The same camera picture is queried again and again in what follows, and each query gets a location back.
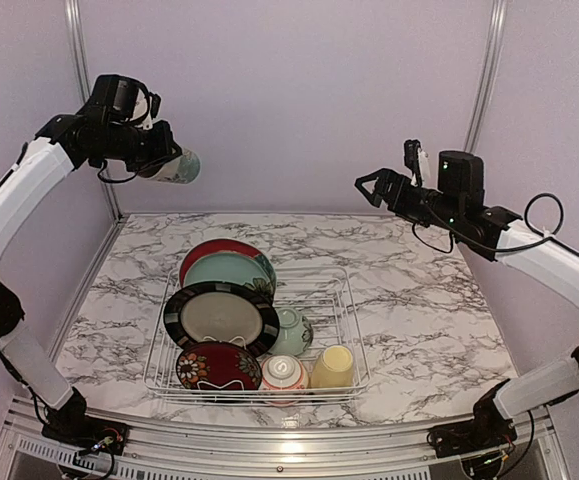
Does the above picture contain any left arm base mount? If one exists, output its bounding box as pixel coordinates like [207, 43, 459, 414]
[42, 416, 129, 456]

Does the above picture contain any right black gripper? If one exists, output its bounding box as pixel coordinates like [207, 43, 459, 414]
[355, 168, 463, 232]

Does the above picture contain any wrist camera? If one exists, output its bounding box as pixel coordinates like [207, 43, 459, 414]
[132, 92, 161, 130]
[403, 140, 431, 187]

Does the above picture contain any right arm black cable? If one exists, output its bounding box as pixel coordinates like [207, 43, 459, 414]
[411, 192, 579, 274]

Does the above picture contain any right aluminium frame post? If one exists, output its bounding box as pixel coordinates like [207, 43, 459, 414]
[464, 0, 509, 153]

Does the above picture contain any pale green ceramic bowl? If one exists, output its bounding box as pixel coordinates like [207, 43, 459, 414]
[269, 307, 314, 356]

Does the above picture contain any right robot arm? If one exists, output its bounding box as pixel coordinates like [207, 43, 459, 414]
[355, 141, 579, 448]

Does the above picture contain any red plate with teal flower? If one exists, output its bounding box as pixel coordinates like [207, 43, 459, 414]
[179, 238, 269, 286]

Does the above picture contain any aluminium frame post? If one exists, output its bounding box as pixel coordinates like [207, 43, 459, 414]
[64, 0, 122, 222]
[464, 0, 509, 153]

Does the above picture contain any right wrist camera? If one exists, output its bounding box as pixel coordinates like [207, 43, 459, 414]
[403, 140, 431, 187]

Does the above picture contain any aluminium front frame rail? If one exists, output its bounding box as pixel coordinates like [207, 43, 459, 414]
[0, 398, 570, 479]

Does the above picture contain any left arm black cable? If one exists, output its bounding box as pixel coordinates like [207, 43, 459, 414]
[96, 159, 140, 185]

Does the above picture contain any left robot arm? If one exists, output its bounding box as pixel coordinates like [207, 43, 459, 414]
[0, 74, 183, 445]

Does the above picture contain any yellow mug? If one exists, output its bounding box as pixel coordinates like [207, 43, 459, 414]
[310, 345, 354, 389]

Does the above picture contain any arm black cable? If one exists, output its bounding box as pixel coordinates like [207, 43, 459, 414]
[96, 159, 140, 185]
[411, 192, 579, 274]

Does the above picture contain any light teal plate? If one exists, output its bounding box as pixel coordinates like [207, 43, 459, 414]
[181, 252, 277, 303]

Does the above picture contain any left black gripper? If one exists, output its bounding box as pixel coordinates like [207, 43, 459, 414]
[91, 118, 181, 171]

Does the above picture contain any white and pink bowl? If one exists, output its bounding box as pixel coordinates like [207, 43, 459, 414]
[260, 355, 310, 391]

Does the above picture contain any dark red floral plate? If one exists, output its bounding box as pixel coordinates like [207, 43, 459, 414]
[175, 341, 263, 391]

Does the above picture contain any black rimmed grey plate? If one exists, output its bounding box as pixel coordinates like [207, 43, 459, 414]
[162, 281, 280, 357]

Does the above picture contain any floral ceramic tumbler cup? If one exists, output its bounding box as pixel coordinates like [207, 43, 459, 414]
[138, 147, 201, 184]

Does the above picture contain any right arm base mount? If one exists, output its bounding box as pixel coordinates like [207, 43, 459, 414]
[426, 419, 517, 458]

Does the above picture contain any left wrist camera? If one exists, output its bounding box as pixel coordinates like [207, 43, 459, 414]
[132, 92, 161, 130]

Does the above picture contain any white wire dish rack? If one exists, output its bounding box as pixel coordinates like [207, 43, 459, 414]
[142, 266, 371, 407]

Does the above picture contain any left aluminium frame post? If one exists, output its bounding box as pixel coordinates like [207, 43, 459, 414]
[64, 0, 122, 222]

